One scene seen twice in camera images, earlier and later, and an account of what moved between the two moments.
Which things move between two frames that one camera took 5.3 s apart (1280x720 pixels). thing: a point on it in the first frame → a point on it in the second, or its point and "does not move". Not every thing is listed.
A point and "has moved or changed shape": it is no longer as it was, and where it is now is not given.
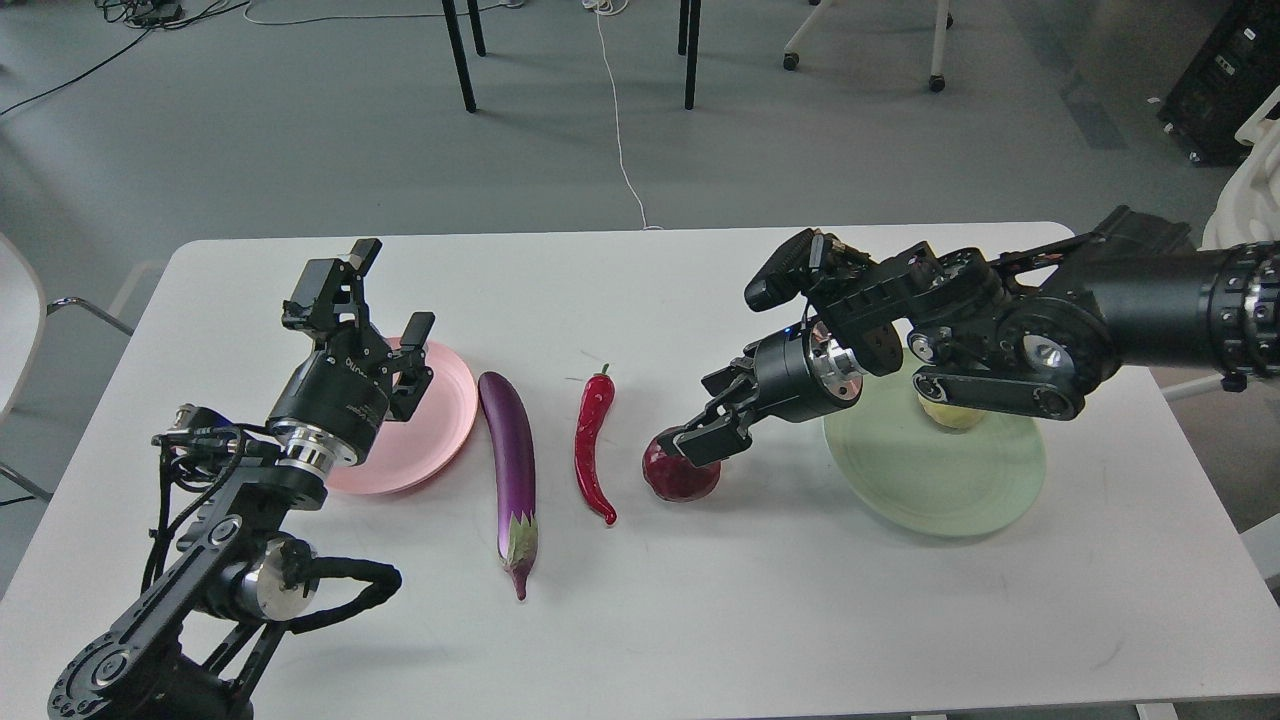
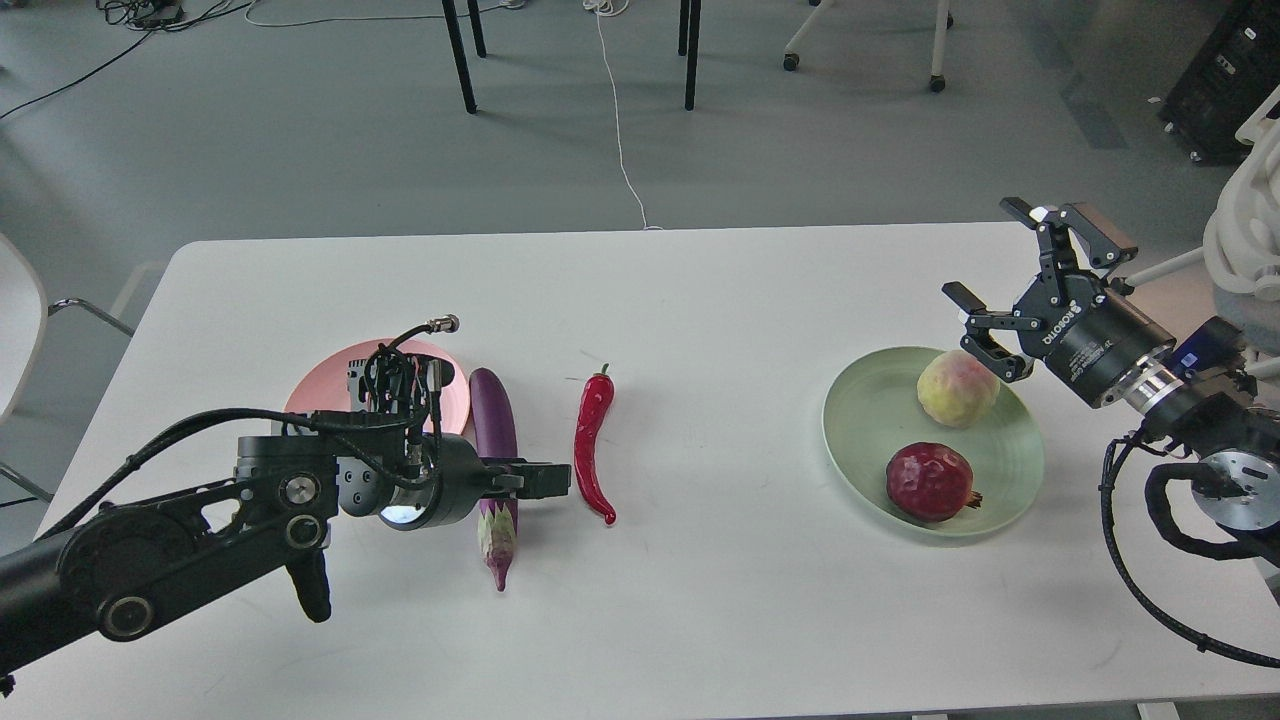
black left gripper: (339, 391) → (455, 478)
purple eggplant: (511, 434) has moved or changed shape
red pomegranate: (676, 478) → (930, 481)
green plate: (896, 465) does not move
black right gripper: (796, 373) → (1089, 338)
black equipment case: (1235, 69) does not move
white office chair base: (943, 19) does not move
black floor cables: (151, 15) does not move
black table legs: (458, 46) does not move
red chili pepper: (595, 412) does not move
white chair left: (22, 327) does not move
